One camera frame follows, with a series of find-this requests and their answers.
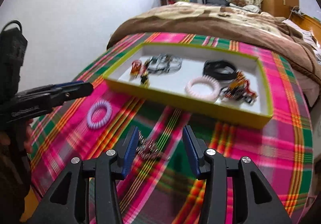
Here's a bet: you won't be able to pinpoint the purple spiral hair tie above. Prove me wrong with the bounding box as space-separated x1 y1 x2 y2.
86 100 113 130

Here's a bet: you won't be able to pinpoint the red gold beaded bracelet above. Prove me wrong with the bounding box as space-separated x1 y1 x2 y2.
129 59 143 77

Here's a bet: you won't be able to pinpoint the black wristband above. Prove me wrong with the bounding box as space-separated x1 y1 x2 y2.
203 60 237 81

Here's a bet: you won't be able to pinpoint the pink green plaid tablecloth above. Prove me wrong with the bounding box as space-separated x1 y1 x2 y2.
31 32 313 223

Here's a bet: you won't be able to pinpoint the white tray with green rim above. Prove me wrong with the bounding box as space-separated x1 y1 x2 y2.
103 43 274 129

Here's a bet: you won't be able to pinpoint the brown plush blanket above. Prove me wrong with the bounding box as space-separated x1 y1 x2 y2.
107 2 320 84

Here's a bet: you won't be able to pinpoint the wooden headboard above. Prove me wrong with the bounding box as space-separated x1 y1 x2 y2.
290 12 321 44

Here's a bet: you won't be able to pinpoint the pink spiral hair tie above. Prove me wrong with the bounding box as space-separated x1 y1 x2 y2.
184 75 221 101

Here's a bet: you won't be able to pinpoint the orange black beaded bracelet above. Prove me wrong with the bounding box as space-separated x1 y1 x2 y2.
219 70 259 106

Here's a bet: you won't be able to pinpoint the black yellow beaded bracelet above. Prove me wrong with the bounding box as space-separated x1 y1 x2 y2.
139 70 151 88

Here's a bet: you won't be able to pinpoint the grey hair ties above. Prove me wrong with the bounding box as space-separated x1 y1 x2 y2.
150 53 183 74

